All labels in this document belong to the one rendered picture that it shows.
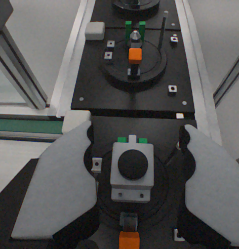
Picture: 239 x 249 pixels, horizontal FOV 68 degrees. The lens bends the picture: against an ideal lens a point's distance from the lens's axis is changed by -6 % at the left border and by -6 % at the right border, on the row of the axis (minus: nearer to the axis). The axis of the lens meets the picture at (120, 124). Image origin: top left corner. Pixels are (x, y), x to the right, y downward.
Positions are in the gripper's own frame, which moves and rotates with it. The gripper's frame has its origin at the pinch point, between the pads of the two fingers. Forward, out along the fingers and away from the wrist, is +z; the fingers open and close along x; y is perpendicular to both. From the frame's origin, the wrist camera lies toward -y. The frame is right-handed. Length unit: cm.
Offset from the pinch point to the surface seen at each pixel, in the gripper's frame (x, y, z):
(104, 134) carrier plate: -4.8, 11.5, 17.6
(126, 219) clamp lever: -0.4, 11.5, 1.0
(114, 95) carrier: -3.6, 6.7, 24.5
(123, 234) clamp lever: -0.6, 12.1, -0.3
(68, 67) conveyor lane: -14.8, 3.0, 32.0
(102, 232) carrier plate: -3.7, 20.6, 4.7
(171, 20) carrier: 9.6, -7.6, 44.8
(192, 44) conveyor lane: 14.8, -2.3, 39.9
